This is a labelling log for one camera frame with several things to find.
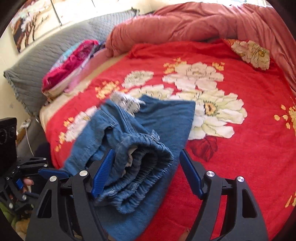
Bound grey quilted pillow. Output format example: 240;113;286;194
4;8;140;116

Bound pink folded cloth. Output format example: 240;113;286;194
64;48;109;93

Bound salmon pink comforter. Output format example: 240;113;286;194
105;2;295;90

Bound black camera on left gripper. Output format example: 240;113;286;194
0;118;17;177

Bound magenta patterned clothes pile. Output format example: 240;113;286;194
42;39;101;99

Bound red floral bedsheet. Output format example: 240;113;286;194
46;40;295;240

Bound green left sleeve forearm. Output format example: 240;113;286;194
1;203;30;233

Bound beige mattress sheet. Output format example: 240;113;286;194
39;53;126;132

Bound blue denim pants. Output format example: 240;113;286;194
63;91;196;240

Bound tree wall painting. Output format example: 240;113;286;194
10;0;60;53

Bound left hand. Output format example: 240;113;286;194
23;178;34;193

